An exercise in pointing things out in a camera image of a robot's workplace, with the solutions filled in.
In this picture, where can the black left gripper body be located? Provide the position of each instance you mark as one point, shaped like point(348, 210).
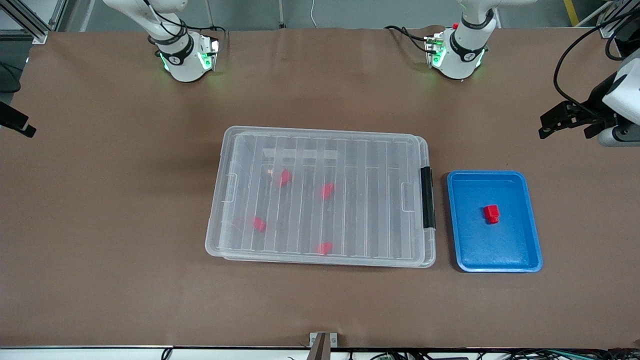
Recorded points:
point(596, 101)

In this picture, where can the red plastic block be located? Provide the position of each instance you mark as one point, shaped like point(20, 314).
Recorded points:
point(284, 177)
point(325, 248)
point(259, 224)
point(327, 190)
point(491, 213)

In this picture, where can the clear ribbed plastic lid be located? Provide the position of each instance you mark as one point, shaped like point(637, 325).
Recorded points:
point(350, 225)

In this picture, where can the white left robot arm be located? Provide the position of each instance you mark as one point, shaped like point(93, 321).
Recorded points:
point(465, 50)

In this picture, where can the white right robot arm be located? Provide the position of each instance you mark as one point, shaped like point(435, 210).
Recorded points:
point(182, 62)

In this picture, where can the clear plastic storage box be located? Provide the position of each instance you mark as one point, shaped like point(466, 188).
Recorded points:
point(431, 247)

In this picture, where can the black rounded floor object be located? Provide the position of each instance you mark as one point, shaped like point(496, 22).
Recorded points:
point(7, 77)

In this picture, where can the blue plastic tray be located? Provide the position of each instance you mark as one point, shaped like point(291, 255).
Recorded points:
point(500, 250)

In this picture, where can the brown table cover sheet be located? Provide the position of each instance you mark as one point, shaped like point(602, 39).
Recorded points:
point(100, 275)

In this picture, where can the aluminium frame extrusion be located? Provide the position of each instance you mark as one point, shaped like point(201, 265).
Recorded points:
point(612, 25)
point(30, 25)

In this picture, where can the grey metal post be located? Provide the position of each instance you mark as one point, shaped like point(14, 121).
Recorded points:
point(281, 14)
point(209, 15)

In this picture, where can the grey metal bracket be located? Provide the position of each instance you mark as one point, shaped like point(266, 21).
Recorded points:
point(334, 339)

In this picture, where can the brown camera post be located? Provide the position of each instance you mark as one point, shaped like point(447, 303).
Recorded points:
point(320, 350)

